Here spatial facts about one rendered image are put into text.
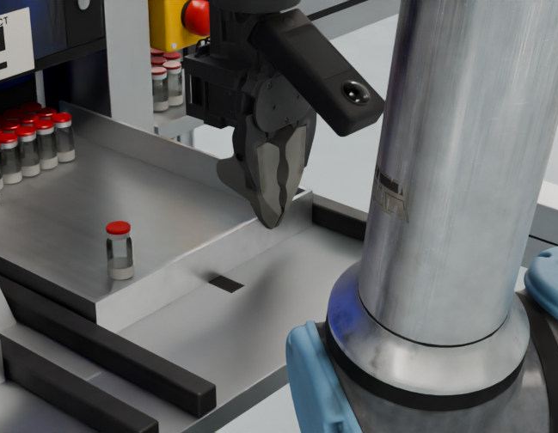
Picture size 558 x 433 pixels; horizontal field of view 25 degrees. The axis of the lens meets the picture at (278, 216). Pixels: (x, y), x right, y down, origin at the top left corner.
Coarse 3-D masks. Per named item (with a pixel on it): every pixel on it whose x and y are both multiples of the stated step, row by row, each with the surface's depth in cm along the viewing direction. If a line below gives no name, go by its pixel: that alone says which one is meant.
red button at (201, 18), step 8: (192, 0) 130; (200, 0) 130; (192, 8) 129; (200, 8) 129; (208, 8) 130; (192, 16) 129; (200, 16) 129; (208, 16) 130; (192, 24) 130; (200, 24) 130; (208, 24) 130; (192, 32) 131; (200, 32) 130; (208, 32) 131
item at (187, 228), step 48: (96, 144) 129; (144, 144) 125; (0, 192) 119; (48, 192) 119; (96, 192) 119; (144, 192) 119; (192, 192) 119; (0, 240) 110; (48, 240) 110; (96, 240) 110; (144, 240) 110; (192, 240) 110; (240, 240) 106; (48, 288) 98; (96, 288) 103; (144, 288) 98; (192, 288) 103
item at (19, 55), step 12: (12, 12) 114; (24, 12) 116; (0, 24) 114; (12, 24) 115; (24, 24) 116; (12, 36) 115; (24, 36) 116; (12, 48) 116; (24, 48) 117; (0, 60) 115; (12, 60) 116; (24, 60) 117; (0, 72) 115; (12, 72) 117
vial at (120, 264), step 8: (128, 232) 103; (112, 240) 103; (120, 240) 103; (128, 240) 103; (112, 248) 103; (120, 248) 103; (128, 248) 103; (112, 256) 103; (120, 256) 103; (128, 256) 103; (112, 264) 103; (120, 264) 103; (128, 264) 104; (112, 272) 104; (120, 272) 104; (128, 272) 104
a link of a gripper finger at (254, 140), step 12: (252, 108) 101; (240, 120) 100; (252, 120) 100; (240, 132) 100; (252, 132) 101; (264, 132) 102; (240, 144) 101; (252, 144) 101; (240, 156) 102; (252, 156) 101; (252, 168) 102; (252, 180) 103
